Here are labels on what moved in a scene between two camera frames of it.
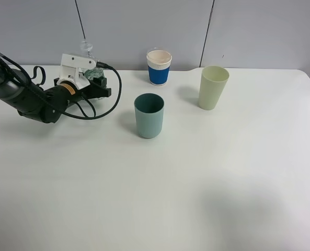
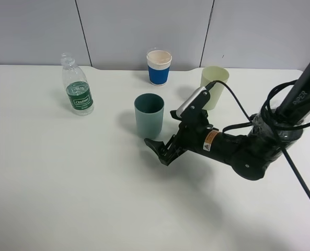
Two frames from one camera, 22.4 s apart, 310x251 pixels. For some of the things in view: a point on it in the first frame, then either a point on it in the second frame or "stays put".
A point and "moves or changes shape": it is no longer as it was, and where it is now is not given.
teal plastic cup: (149, 107) stays put
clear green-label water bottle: (85, 48) moves or changes shape
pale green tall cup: (213, 81) stays put
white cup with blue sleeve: (159, 64) stays put
